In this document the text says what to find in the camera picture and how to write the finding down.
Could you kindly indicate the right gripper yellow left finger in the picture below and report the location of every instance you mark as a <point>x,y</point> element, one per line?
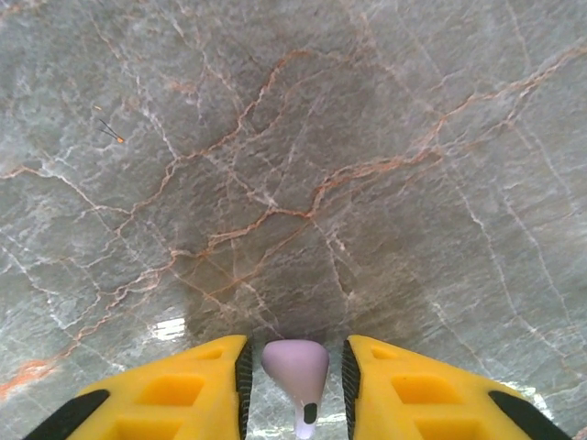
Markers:
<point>160,403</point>

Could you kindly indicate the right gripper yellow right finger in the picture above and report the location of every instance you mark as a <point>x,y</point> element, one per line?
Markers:
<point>435,403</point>

